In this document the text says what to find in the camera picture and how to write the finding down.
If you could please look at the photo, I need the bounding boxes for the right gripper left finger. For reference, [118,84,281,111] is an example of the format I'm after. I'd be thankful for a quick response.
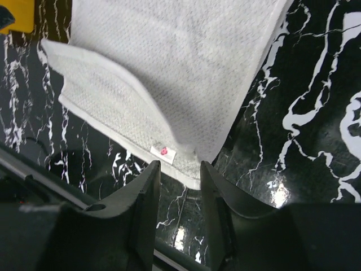
[1,161,161,270]

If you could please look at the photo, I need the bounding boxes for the black marble pattern mat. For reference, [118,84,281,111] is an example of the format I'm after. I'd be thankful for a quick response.
[0,0,361,263]

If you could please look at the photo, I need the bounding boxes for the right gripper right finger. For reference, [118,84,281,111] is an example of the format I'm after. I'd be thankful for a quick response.
[200,161,360,270]

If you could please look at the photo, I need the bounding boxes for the yellow plastic tray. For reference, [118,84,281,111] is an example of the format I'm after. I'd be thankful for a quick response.
[1,0,35,34]

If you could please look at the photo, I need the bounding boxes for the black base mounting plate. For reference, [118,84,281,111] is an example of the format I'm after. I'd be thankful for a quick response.
[1,146,205,270]

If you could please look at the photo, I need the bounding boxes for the cream white towel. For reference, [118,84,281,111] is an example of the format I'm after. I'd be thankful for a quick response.
[41,1,292,190]

